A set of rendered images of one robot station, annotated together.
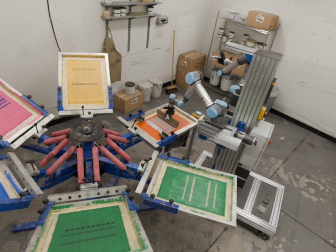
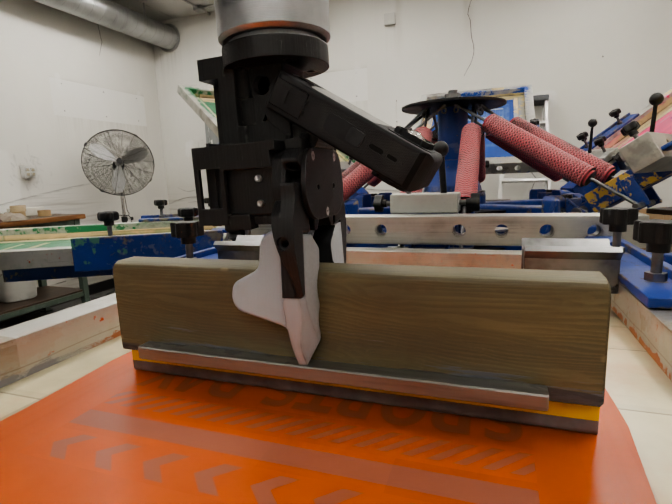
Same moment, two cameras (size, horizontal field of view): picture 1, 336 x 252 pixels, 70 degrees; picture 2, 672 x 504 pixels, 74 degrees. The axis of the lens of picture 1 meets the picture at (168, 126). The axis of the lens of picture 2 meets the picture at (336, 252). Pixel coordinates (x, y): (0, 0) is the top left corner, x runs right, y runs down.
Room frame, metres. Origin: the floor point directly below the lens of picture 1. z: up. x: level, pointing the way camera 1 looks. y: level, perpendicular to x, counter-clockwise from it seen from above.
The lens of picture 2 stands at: (2.87, -0.07, 1.11)
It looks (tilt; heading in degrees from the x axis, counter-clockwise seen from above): 10 degrees down; 161
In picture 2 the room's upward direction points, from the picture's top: 2 degrees counter-clockwise
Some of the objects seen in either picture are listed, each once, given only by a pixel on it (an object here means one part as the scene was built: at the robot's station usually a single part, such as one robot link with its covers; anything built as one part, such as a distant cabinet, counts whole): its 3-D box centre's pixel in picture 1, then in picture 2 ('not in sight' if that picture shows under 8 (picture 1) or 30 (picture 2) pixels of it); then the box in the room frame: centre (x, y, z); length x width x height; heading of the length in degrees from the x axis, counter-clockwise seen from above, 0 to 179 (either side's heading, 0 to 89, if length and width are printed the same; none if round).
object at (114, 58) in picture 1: (109, 56); not in sight; (4.16, 1.24, 1.06); 0.53 x 0.07 x 1.05; 141
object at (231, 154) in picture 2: (170, 110); (273, 142); (2.55, 0.00, 1.14); 0.09 x 0.08 x 0.12; 51
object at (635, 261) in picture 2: (135, 118); (631, 286); (2.50, 0.42, 0.97); 0.30 x 0.05 x 0.07; 141
